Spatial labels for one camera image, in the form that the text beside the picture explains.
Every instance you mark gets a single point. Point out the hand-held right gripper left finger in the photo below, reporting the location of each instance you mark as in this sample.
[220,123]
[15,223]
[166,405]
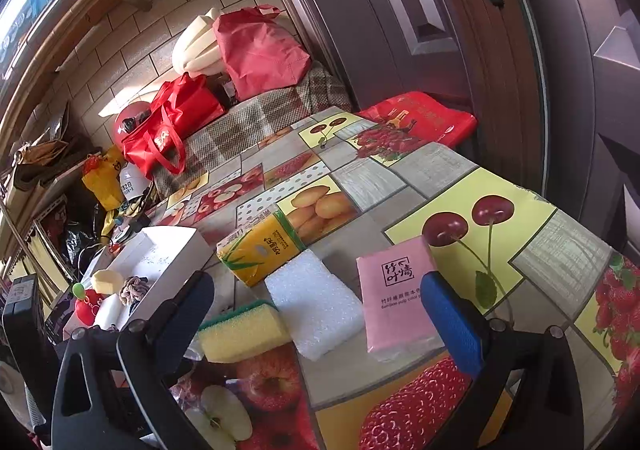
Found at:
[185,315]

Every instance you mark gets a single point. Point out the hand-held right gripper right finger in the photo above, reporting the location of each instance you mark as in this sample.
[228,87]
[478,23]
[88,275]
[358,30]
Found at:
[455,325]

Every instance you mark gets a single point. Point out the yellow sponge green top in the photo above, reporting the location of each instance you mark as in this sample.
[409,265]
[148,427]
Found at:
[240,335]

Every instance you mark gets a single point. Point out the pink tissue pack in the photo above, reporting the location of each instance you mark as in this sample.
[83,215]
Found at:
[395,300]

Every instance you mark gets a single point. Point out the white cardboard box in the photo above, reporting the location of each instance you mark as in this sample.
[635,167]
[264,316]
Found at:
[165,250]

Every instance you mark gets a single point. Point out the yellow tissue pack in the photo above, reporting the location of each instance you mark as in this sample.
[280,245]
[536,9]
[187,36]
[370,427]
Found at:
[260,250]

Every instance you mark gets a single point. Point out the white foam block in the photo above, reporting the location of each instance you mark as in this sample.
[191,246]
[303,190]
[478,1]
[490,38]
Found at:
[315,305]

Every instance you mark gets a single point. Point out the red toy green cap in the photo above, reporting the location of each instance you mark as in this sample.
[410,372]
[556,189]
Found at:
[87,307]

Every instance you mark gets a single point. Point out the black plastic bag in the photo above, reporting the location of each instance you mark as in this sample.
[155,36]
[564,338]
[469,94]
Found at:
[77,245]

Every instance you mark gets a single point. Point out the white labelled container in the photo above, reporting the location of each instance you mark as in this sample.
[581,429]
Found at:
[134,182]

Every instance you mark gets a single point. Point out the fruit print tablecloth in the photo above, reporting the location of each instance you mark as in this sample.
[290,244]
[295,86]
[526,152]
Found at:
[400,180]

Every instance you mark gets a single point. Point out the yellow plastic bag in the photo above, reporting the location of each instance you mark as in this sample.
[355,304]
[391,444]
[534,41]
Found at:
[102,180]

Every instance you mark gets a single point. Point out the brown cardboard pieces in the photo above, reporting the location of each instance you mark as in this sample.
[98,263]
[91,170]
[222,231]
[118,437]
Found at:
[40,154]

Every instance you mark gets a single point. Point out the red tote bag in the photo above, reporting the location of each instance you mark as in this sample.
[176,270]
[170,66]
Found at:
[170,124]

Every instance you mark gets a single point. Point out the plaid covered bench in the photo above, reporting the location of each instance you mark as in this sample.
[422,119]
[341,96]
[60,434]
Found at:
[240,129]

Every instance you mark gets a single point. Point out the flat red gift bag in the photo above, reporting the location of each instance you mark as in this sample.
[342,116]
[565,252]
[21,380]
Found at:
[420,117]

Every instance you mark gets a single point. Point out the cream foam roll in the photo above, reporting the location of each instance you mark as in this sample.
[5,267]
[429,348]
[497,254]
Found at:
[197,44]

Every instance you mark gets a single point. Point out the red cloth bag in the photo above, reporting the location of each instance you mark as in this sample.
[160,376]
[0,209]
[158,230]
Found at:
[260,54]

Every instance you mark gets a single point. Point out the grey metal door leaf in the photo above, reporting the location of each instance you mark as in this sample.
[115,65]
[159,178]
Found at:
[600,94]
[380,4]

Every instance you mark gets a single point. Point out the brown wooden door frame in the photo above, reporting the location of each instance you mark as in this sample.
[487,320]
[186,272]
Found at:
[505,54]

